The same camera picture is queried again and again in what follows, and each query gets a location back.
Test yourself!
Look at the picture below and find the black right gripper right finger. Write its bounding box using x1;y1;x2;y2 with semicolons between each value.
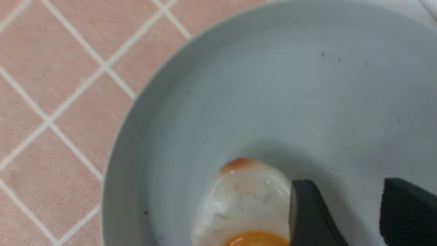
379;178;437;246

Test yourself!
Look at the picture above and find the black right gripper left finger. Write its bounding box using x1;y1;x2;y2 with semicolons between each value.
289;179;348;246

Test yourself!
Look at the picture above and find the fried egg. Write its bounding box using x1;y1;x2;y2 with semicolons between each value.
191;158;292;246

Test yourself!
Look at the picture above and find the grey blue egg plate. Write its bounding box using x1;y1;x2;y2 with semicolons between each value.
101;0;437;246

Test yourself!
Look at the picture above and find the pink checkered tablecloth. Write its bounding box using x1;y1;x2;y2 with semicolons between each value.
1;0;262;246

